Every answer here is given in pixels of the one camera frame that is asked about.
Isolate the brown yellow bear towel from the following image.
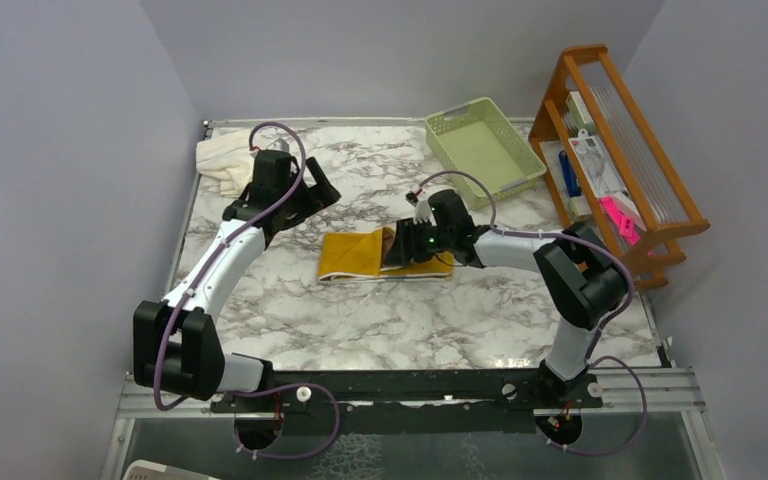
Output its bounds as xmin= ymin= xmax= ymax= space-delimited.
xmin=316 ymin=227 xmax=455 ymax=284

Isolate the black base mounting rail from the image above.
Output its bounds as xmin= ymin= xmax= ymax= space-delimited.
xmin=210 ymin=368 xmax=603 ymax=436

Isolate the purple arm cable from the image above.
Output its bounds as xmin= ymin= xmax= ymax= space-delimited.
xmin=406 ymin=170 xmax=650 ymax=458
xmin=152 ymin=121 xmax=343 ymax=462

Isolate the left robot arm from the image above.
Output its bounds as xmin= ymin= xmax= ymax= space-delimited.
xmin=132 ymin=150 xmax=341 ymax=411

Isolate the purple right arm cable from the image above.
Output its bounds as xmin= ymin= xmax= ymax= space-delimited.
xmin=406 ymin=170 xmax=650 ymax=458

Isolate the small box on rack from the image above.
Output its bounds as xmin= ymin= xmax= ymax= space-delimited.
xmin=566 ymin=90 xmax=596 ymax=132

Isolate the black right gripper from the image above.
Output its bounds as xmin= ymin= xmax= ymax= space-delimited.
xmin=383 ymin=216 xmax=453 ymax=266

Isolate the pink item on rack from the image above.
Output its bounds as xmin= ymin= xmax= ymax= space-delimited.
xmin=599 ymin=193 xmax=645 ymax=245

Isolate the white bin corner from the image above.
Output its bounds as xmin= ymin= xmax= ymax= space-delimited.
xmin=123 ymin=460 xmax=218 ymax=480

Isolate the light green plastic basket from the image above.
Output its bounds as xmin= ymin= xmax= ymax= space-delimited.
xmin=424 ymin=97 xmax=547 ymax=210

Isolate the white packaged item on rack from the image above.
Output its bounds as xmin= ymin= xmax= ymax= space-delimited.
xmin=568 ymin=129 xmax=627 ymax=198

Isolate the cream white towel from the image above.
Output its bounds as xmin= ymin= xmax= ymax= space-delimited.
xmin=195 ymin=131 xmax=254 ymax=198

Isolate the blue item on rack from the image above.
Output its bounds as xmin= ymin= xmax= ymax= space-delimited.
xmin=558 ymin=149 xmax=582 ymax=198

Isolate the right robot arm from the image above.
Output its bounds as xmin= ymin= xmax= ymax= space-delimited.
xmin=382 ymin=189 xmax=633 ymax=407

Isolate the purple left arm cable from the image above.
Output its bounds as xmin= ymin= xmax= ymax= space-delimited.
xmin=152 ymin=121 xmax=343 ymax=462

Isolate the orange wooden rack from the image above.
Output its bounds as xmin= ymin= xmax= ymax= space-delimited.
xmin=528 ymin=44 xmax=710 ymax=290

